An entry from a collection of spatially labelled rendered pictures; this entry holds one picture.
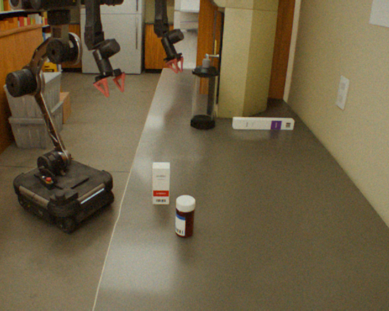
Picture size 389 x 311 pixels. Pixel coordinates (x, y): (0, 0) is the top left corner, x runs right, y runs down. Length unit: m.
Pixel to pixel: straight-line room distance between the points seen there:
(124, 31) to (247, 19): 5.10
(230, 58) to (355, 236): 0.87
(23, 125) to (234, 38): 2.55
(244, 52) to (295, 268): 0.94
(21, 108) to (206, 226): 2.87
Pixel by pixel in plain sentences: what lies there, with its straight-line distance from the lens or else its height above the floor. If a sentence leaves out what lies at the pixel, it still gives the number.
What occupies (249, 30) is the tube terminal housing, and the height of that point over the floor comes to 1.32.
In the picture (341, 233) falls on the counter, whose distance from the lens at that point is 0.88.
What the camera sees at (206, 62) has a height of 1.20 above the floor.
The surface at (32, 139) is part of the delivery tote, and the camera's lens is 3.55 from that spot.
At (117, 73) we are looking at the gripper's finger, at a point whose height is 1.12.
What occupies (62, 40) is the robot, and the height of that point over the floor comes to 1.20.
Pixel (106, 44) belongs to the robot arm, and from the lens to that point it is 1.43.
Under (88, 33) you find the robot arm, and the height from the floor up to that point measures 1.29.
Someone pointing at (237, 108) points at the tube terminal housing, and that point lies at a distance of 1.48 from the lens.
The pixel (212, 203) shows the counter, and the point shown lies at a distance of 0.88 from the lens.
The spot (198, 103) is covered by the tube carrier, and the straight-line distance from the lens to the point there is 1.31.
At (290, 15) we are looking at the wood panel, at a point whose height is 1.39.
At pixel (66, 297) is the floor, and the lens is 1.93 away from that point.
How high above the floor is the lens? 1.43
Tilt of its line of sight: 26 degrees down
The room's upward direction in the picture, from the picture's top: 3 degrees clockwise
